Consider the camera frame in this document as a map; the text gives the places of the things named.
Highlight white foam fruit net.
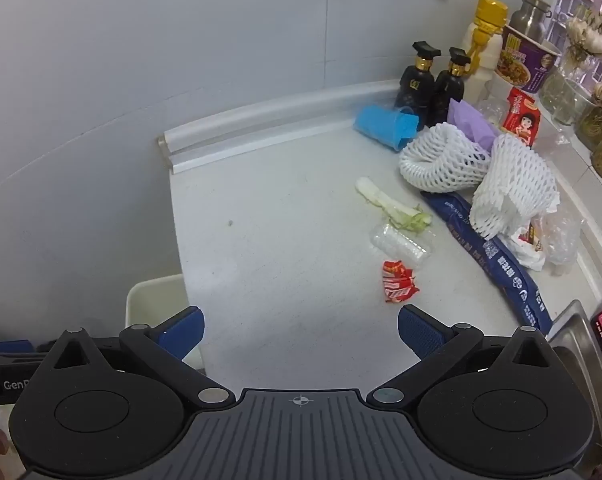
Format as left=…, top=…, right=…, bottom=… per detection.
left=398, top=122, right=492, bottom=195
left=468, top=133, right=560, bottom=241

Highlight translucent counter edge strip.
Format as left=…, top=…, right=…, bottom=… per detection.
left=158, top=79, right=407, bottom=175

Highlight long blue packet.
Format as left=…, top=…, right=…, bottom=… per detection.
left=420, top=191, right=556, bottom=336

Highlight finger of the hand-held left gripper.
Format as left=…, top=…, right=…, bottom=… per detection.
left=0, top=340, right=57, bottom=364

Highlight blue plastic cup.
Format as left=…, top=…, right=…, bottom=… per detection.
left=355, top=104, right=422, bottom=153

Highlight glass vase with garlic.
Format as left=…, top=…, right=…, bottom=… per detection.
left=556, top=7, right=602, bottom=128

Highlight crumpled red wrapper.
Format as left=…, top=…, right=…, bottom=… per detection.
left=381, top=260, right=422, bottom=304

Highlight clear plastic cup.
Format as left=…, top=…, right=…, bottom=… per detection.
left=476, top=97, right=509, bottom=128

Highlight purple instant noodle cup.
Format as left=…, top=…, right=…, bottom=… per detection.
left=495, top=24, right=562, bottom=95

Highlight steel thermos flask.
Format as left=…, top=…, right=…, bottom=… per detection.
left=508, top=0, right=552, bottom=43

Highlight white wrapper red label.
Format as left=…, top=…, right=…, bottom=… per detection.
left=503, top=212, right=549, bottom=272

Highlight purple rubber glove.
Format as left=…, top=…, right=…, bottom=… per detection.
left=446, top=99, right=500, bottom=153

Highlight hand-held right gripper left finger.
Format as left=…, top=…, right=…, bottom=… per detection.
left=28, top=306, right=237, bottom=408

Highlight napa cabbage stalk piece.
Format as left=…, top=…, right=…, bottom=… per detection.
left=356, top=176, right=433, bottom=234

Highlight red snack packet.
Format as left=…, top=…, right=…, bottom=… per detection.
left=501, top=86, right=539, bottom=148

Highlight cream bottle yellow cap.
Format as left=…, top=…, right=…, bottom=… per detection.
left=460, top=0, right=509, bottom=103

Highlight black bottle gold collar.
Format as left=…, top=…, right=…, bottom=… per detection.
left=428, top=47, right=470, bottom=127
left=395, top=41, right=441, bottom=126

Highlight clear plastic packaging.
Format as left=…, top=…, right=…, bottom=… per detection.
left=536, top=202, right=584, bottom=278

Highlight plastic cup with sprouts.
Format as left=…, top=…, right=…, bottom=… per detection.
left=538, top=67, right=579, bottom=116

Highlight white plastic waste bin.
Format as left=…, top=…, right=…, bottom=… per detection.
left=125, top=274, right=207, bottom=373

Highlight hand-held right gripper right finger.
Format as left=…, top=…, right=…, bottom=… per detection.
left=367, top=304, right=566, bottom=407

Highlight clear plastic tray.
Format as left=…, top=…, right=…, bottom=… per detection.
left=370, top=224, right=436, bottom=268

